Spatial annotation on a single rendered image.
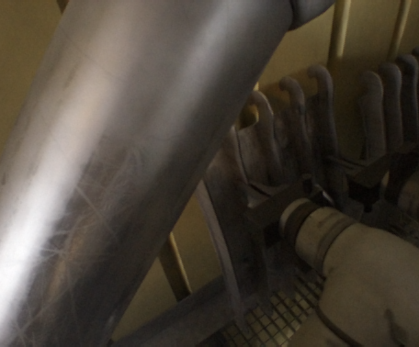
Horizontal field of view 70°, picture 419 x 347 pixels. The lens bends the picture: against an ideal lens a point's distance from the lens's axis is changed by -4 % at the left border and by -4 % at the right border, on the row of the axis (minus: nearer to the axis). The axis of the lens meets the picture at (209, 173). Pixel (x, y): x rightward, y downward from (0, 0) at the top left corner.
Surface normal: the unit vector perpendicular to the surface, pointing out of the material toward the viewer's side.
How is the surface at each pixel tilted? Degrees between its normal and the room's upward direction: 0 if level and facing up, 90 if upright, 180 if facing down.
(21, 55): 90
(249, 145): 62
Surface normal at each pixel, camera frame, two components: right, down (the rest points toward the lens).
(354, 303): -0.75, -0.24
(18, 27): 0.54, 0.53
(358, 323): -0.63, -0.14
